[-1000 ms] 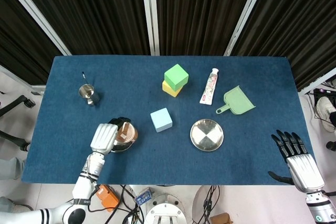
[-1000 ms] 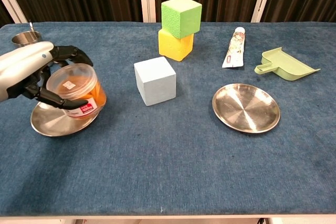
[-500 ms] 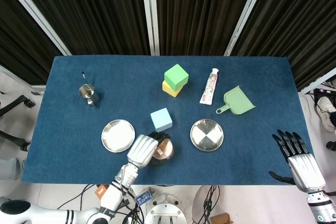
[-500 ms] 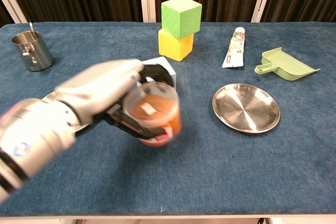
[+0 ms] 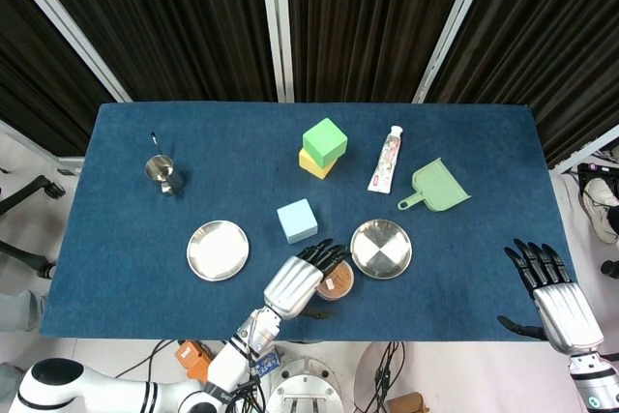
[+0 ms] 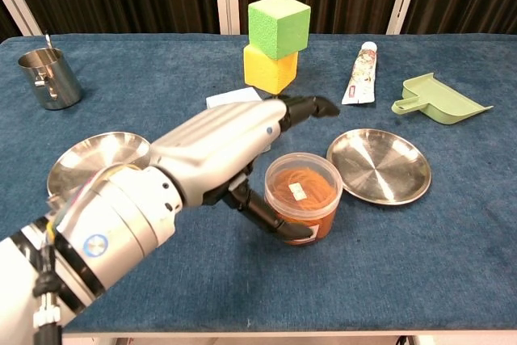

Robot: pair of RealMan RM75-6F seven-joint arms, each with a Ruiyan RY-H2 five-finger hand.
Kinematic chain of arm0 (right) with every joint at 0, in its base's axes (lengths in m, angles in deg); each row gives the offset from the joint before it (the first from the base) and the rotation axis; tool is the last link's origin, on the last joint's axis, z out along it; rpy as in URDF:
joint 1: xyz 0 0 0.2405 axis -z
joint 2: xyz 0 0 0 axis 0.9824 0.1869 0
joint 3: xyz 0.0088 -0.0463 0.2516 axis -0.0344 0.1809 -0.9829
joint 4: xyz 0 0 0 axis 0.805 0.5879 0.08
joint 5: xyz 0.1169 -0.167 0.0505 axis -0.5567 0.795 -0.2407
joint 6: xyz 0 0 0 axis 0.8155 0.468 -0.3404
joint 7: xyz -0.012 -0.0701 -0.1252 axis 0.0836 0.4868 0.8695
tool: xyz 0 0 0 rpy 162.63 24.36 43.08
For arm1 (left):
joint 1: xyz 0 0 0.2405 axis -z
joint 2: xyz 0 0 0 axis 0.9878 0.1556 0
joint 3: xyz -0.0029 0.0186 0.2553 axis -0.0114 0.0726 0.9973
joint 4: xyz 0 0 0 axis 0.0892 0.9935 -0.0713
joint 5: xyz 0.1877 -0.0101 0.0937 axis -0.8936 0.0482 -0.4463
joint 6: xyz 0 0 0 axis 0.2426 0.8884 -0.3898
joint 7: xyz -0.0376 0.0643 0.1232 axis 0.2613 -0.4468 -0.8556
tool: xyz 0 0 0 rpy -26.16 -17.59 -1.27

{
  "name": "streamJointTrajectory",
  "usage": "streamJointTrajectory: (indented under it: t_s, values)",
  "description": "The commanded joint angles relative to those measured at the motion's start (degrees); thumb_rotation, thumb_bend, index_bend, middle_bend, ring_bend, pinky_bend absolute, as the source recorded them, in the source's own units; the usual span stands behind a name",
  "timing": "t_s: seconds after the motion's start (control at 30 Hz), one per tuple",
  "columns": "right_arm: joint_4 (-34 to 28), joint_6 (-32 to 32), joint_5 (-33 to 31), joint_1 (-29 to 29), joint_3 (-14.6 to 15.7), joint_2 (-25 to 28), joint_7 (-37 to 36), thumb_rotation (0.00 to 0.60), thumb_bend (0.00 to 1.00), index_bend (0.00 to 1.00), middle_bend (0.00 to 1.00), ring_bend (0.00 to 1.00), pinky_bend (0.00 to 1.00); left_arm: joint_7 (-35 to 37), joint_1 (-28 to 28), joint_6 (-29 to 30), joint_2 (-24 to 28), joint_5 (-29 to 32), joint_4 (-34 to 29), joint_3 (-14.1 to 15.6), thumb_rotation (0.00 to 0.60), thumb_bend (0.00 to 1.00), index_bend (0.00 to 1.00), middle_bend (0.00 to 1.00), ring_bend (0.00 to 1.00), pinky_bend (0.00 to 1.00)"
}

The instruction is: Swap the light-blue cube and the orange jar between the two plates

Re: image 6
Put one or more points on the green plastic dustpan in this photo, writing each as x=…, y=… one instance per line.
x=440, y=100

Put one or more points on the green foam cube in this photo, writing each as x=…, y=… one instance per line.
x=278, y=23

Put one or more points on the white printed paste tube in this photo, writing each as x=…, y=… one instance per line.
x=361, y=74

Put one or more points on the yellow foam cube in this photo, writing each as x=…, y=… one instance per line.
x=268, y=72

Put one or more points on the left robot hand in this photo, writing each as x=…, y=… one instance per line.
x=226, y=139

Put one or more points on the blue table cloth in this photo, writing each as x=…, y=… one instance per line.
x=404, y=260

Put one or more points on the round steel plate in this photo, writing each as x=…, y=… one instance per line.
x=93, y=155
x=379, y=167

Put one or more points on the light blue foam cube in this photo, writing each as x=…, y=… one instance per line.
x=232, y=98

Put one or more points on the clear jar with orange contents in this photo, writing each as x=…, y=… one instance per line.
x=307, y=187

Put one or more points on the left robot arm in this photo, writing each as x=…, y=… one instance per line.
x=121, y=215

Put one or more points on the small metal spoon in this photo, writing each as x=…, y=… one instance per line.
x=48, y=40

